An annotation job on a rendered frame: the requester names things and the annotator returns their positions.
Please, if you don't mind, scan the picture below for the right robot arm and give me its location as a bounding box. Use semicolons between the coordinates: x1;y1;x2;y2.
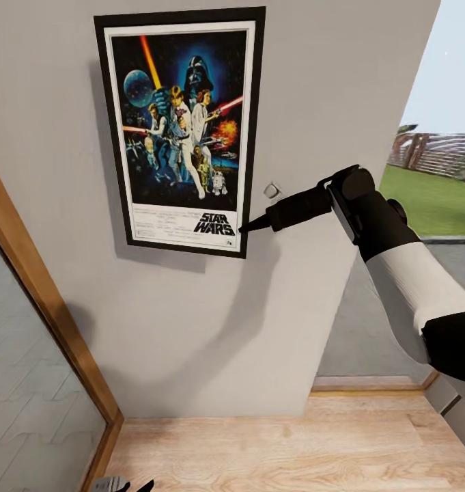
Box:
238;164;465;399

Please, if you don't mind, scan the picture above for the poster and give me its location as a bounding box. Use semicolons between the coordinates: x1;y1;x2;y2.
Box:
94;6;266;259

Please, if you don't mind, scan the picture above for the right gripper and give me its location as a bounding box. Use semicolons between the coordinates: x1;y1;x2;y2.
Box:
238;192;312;233

